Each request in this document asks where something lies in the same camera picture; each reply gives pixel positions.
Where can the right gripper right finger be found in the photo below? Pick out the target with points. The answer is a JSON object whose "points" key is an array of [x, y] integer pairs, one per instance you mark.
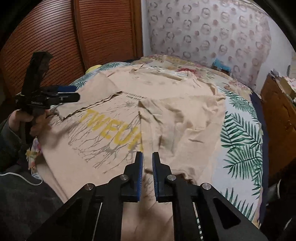
{"points": [[164, 180]]}

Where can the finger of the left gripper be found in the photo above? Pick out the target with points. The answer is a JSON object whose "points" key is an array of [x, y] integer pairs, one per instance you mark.
{"points": [[68, 97], [69, 88]]}

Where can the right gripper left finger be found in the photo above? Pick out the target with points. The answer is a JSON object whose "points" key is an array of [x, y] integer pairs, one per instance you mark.
{"points": [[131, 188]]}

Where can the beige printed t-shirt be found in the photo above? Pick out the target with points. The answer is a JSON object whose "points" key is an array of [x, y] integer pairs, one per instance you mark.
{"points": [[66, 172]]}

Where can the grey left sleeve forearm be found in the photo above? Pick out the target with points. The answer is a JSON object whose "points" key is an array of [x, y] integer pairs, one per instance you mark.
{"points": [[13, 148]]}

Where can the person's left hand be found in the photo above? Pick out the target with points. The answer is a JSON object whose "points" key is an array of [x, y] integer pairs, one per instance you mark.
{"points": [[39, 123]]}

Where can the yellow plush toy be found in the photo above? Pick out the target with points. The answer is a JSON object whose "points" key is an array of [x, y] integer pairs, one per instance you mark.
{"points": [[92, 68]]}

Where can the palm leaf print blanket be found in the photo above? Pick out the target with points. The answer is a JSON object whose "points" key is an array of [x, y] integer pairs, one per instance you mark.
{"points": [[231, 156]]}

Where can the floral quilt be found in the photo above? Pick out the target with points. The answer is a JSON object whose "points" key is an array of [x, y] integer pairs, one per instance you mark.
{"points": [[214, 76]]}

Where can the blue item at headboard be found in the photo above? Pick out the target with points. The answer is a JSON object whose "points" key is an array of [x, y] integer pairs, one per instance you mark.
{"points": [[220, 66]]}

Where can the wooden sideboard cabinet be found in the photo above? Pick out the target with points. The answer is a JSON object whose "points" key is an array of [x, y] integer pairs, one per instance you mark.
{"points": [[279, 115]]}

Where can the patterned wall cloth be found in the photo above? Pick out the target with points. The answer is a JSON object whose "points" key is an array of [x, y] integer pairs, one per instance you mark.
{"points": [[233, 32]]}

